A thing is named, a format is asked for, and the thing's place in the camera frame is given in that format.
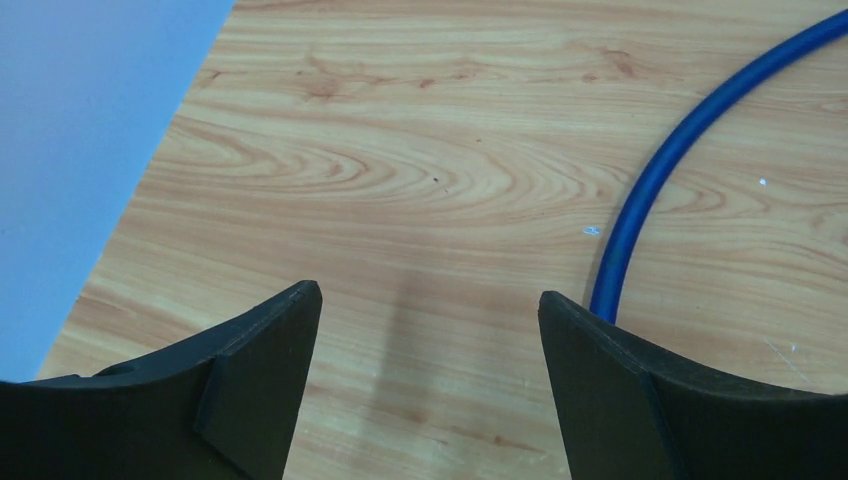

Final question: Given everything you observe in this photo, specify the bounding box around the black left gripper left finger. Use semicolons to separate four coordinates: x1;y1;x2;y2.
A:
1;280;322;479

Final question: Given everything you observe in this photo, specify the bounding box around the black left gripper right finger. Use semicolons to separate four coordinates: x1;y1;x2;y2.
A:
538;291;847;479

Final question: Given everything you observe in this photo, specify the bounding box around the blue cable lock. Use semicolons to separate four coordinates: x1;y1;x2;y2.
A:
589;9;847;325

